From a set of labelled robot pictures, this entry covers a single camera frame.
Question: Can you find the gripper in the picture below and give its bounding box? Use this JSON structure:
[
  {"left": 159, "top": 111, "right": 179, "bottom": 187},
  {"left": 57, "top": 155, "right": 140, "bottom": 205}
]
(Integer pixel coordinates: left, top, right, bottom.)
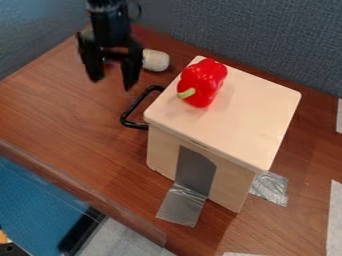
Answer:
[{"left": 73, "top": 14, "right": 146, "bottom": 92}]

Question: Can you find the drawer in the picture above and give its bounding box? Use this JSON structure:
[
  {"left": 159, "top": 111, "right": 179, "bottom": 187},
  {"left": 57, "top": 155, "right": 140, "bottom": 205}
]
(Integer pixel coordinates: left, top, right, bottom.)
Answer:
[{"left": 118, "top": 84, "right": 167, "bottom": 131}]

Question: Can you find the white toy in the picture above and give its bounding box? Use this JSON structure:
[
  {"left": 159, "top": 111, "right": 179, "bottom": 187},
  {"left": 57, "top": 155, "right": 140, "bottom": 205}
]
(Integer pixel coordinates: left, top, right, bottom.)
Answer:
[{"left": 140, "top": 48, "right": 171, "bottom": 73}]

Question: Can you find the red toy pepper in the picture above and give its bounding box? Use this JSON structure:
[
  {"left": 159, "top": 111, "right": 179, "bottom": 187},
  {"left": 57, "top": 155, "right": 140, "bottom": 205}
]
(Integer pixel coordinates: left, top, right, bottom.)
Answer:
[{"left": 175, "top": 57, "right": 230, "bottom": 109}]

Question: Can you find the cabinet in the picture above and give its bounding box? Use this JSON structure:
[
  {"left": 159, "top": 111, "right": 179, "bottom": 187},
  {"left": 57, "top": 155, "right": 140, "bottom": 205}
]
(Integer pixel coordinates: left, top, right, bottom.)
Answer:
[{"left": 142, "top": 55, "right": 304, "bottom": 214}]

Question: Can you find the grey tape strip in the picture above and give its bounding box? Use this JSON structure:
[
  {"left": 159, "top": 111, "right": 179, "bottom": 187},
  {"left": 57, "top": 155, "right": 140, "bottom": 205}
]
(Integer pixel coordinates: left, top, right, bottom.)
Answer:
[
  {"left": 154, "top": 145, "right": 220, "bottom": 229},
  {"left": 247, "top": 171, "right": 290, "bottom": 208}
]

